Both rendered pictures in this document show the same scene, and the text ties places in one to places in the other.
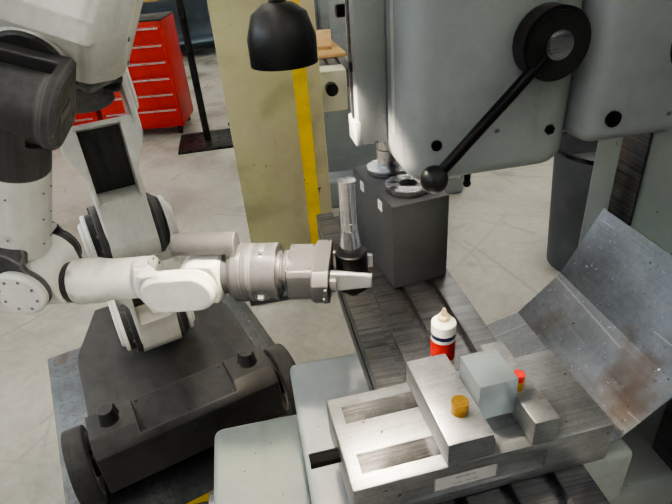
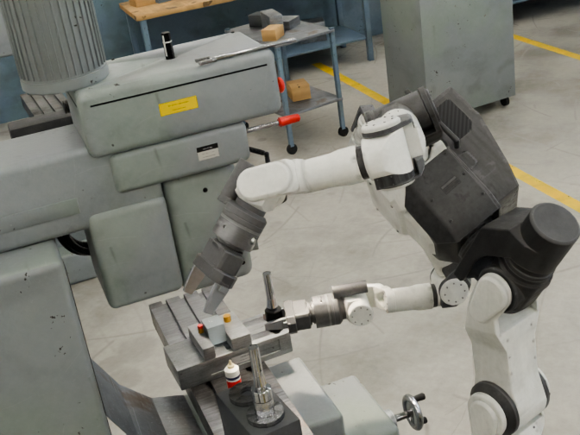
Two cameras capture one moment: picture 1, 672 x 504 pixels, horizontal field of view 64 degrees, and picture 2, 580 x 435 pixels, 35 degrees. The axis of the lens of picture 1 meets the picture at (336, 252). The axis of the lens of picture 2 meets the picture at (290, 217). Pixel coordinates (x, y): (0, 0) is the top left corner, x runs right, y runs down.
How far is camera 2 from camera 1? 293 cm
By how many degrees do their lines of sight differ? 123
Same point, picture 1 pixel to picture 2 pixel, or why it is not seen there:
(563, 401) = (180, 349)
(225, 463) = (378, 412)
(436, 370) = (236, 331)
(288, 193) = not seen: outside the picture
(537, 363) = (186, 362)
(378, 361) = (274, 385)
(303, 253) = (299, 308)
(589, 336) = (143, 420)
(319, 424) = (310, 387)
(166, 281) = not seen: hidden behind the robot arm
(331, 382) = (310, 409)
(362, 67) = not seen: hidden behind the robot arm
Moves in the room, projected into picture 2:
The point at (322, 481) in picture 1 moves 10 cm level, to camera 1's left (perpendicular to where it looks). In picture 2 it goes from (300, 368) to (332, 360)
